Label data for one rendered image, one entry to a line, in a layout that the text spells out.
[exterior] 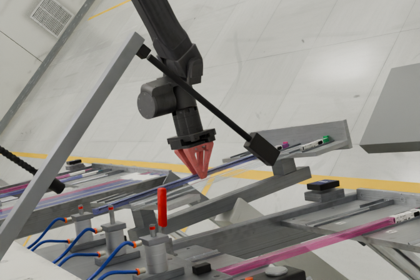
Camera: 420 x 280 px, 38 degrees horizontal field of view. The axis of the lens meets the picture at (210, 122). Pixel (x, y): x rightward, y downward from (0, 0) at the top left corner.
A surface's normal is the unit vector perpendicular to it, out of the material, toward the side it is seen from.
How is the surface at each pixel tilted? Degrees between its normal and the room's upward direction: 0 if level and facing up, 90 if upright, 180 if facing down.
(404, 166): 0
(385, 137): 0
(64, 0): 90
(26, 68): 90
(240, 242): 90
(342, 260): 0
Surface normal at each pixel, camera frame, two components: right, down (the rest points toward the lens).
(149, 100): -0.69, 0.22
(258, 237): 0.52, -0.02
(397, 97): -0.71, -0.57
